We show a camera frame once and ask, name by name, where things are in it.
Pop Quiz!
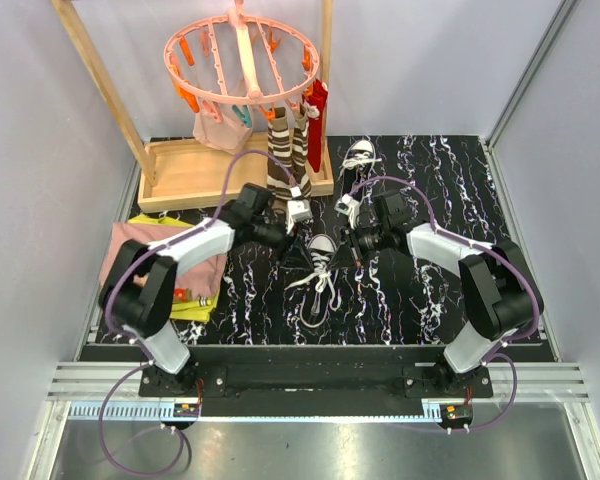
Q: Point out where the purple cable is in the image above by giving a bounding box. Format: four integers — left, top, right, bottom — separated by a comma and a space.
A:
347, 175, 541, 432
97, 148, 301, 475

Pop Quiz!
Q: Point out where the black marble pattern mat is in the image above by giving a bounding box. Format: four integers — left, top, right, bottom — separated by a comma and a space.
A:
174, 135, 509, 346

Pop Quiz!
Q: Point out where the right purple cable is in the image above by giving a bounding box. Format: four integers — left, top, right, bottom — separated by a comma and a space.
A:
347, 175, 541, 432

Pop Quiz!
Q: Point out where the right brown striped sock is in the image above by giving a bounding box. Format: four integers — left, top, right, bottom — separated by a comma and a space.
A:
291, 104, 312, 198

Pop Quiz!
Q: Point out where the pink round clip hanger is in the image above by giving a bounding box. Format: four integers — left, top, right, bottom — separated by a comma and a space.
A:
163, 1, 332, 128

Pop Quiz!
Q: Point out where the left brown striped sock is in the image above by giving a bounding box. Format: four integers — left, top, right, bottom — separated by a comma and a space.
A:
266, 107, 291, 215

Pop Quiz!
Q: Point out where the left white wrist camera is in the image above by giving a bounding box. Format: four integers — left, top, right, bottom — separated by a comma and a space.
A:
286, 186, 312, 234

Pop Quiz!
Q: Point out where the pink hanging garment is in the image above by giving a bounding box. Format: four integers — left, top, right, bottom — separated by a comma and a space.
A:
193, 110, 253, 155

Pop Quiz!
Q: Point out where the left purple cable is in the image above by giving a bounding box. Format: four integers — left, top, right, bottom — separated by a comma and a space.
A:
97, 148, 301, 475

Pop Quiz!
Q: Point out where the yellow-green folded garment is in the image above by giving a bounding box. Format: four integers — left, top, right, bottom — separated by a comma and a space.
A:
128, 214, 227, 323

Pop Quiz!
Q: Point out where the wooden drying rack stand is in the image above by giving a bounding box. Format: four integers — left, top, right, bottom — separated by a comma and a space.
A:
54, 1, 334, 213

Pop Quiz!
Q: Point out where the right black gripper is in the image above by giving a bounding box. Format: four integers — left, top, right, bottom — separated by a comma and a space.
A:
328, 221, 389, 272

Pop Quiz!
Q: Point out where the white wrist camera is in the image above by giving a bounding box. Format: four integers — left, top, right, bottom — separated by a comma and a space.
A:
334, 194, 360, 228
286, 186, 312, 234

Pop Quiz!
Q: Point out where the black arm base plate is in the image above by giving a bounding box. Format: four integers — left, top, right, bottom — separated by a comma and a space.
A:
139, 346, 493, 423

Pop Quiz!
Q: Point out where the red hanging cloth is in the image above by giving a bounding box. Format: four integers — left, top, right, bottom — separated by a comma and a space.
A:
306, 79, 328, 173

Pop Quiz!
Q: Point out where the brown striped sock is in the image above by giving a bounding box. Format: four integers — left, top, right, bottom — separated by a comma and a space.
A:
266, 107, 291, 215
291, 104, 312, 198

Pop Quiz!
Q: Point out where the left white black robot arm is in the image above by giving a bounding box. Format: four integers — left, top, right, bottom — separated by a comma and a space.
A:
99, 183, 311, 396

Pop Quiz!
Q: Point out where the white shoelace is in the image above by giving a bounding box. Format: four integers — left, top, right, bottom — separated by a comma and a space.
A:
286, 255, 341, 311

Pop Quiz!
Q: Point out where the black white sneaker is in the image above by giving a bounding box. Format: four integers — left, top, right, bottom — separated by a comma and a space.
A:
300, 234, 342, 329
338, 139, 382, 202

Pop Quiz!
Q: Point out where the pink folded t-shirt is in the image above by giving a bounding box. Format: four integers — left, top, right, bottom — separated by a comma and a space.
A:
99, 214, 227, 301

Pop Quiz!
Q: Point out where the grey slotted cable duct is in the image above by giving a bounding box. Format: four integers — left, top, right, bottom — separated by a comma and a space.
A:
68, 401, 202, 422

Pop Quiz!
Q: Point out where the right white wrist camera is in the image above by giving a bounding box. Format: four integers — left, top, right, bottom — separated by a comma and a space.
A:
334, 194, 360, 228

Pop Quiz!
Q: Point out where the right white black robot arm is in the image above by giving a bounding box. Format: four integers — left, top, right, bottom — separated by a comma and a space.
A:
330, 191, 544, 397

